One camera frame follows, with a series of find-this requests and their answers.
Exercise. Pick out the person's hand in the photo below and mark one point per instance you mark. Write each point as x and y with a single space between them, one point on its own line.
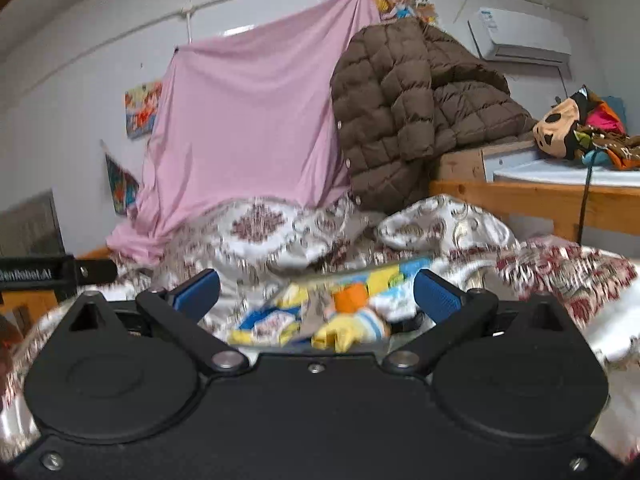
10 337

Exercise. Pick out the white air conditioner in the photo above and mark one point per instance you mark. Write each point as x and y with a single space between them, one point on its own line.
515 37

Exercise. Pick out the grey drawstring pouch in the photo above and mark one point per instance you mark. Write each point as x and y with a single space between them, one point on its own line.
313 314

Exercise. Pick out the floral satin bedspread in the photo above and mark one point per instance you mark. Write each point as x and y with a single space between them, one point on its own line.
599 290

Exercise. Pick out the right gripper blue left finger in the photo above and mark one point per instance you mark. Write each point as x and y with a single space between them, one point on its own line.
195 297

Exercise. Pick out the cartoon character small pouch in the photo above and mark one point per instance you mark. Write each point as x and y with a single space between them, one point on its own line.
269 330

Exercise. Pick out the colourful wall poster lower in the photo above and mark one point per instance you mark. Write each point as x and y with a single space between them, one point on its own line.
123 184

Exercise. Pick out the brown puffer jacket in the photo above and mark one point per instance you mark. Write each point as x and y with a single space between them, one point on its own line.
405 93

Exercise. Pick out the wooden bed frame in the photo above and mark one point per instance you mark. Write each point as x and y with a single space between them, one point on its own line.
540 204

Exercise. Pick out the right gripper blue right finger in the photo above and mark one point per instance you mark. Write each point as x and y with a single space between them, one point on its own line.
437 298

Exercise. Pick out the pink sheet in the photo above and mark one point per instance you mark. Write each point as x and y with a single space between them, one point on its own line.
242 116

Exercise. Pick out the mouse plush toy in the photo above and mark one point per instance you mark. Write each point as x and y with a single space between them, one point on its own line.
584 127

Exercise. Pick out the colourful wall poster upper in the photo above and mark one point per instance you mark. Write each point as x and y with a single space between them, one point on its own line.
141 105

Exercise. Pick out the striped yellow knit sock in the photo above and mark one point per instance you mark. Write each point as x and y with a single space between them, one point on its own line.
343 330

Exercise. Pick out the colourful wall poster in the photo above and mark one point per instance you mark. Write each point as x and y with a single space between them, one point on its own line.
123 184
141 105

